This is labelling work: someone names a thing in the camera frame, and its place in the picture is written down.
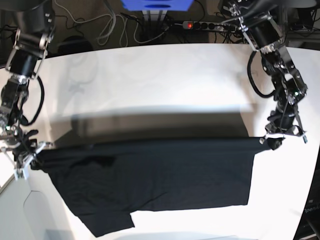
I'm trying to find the black round stool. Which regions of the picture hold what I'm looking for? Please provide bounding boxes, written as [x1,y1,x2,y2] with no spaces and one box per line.
[57,35,94,55]

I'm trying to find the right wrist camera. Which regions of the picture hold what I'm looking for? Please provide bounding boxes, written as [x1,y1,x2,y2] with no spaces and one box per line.
[13,167,29,181]

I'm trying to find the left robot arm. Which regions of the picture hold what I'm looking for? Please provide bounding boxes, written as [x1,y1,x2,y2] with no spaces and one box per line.
[224,0,308,150]

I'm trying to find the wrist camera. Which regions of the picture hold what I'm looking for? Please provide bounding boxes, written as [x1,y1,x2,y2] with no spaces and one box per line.
[302,134,308,144]
[13,167,29,181]

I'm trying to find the blue box overhead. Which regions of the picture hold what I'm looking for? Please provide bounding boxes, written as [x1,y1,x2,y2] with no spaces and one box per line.
[121,0,194,12]

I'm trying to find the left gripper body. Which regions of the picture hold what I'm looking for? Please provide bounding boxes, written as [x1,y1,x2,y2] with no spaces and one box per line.
[259,112,306,144]

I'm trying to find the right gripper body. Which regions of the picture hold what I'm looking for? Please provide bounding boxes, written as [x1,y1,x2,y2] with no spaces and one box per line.
[0,129,53,176]

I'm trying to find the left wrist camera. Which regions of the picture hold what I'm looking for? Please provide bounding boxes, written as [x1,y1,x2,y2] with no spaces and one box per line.
[302,134,308,144]

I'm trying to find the white power strip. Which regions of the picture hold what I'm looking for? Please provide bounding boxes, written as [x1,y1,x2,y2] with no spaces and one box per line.
[182,21,238,33]

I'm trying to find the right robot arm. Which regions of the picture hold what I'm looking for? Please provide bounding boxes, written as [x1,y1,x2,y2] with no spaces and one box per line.
[0,0,55,180]

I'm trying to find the grey cable loops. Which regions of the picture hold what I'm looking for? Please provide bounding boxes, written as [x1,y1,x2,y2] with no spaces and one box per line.
[96,13,171,47]

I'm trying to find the black T-shirt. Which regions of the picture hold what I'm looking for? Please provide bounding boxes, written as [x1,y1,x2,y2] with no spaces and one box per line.
[39,137,270,237]

